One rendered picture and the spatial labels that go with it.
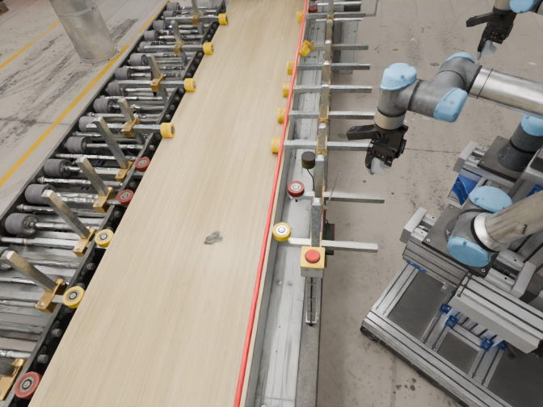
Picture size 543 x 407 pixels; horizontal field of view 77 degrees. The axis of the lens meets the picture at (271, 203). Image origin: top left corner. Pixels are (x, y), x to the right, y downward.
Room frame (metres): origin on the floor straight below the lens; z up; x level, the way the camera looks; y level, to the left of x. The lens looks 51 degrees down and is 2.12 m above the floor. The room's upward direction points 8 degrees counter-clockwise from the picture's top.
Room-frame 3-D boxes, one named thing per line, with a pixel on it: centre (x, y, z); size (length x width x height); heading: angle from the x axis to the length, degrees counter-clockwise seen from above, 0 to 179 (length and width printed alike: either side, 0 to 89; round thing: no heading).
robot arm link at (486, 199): (0.60, -0.67, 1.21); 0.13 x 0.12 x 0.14; 139
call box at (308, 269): (0.50, -0.10, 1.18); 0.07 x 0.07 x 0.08; 76
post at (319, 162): (1.00, -0.22, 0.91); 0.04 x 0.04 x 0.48; 76
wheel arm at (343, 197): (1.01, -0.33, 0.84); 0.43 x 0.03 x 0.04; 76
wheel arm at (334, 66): (2.00, -0.49, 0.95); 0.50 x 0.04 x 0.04; 76
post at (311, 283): (0.50, -0.10, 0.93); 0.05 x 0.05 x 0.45; 76
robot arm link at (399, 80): (0.71, -0.35, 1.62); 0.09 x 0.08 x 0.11; 49
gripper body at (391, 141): (0.71, -0.35, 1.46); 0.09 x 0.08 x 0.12; 42
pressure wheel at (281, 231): (0.83, -0.03, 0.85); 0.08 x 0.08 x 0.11
